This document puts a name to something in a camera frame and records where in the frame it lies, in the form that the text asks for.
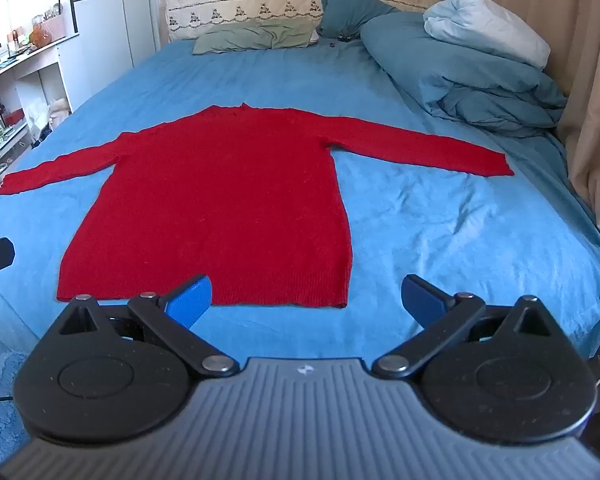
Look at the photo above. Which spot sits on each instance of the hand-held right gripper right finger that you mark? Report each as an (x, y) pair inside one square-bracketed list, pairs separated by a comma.
[(422, 300)]

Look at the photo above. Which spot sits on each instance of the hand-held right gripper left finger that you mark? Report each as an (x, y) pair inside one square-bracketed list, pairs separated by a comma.
[(190, 302)]

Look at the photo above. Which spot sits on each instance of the red knit sweater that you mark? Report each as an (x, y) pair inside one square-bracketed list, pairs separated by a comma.
[(220, 200)]

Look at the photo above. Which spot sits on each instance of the bed with blue sheet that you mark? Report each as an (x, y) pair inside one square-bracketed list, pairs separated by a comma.
[(430, 240)]

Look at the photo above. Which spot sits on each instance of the white plastic bag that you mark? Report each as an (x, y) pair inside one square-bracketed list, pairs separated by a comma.
[(40, 115)]

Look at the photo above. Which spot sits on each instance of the blue fluffy rug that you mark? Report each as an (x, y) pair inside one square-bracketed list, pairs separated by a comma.
[(0, 405)]

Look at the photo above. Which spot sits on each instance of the white shelf desk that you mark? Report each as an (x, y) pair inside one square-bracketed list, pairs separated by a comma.
[(45, 60)]

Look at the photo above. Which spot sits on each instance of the orange jar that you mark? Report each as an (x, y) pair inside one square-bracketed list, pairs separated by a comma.
[(42, 35)]

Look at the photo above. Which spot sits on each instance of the pink box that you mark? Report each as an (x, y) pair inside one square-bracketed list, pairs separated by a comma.
[(57, 27)]

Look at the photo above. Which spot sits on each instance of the blue folded duvet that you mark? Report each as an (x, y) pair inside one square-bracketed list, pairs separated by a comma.
[(430, 60)]

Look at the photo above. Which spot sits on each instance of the white and grey wardrobe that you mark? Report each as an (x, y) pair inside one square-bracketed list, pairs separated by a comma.
[(105, 35)]

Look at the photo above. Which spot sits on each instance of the green pillow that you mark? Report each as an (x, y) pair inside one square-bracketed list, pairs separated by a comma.
[(245, 35)]

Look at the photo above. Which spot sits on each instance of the light blue pillow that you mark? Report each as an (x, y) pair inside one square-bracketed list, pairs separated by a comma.
[(485, 25)]

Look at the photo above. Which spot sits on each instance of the beige curtain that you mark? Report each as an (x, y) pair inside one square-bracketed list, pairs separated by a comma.
[(580, 60)]

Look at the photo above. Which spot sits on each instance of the cream embroidered pillow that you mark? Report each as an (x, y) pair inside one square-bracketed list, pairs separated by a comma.
[(230, 12)]

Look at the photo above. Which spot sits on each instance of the teal pillow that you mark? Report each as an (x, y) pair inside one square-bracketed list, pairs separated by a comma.
[(345, 10)]

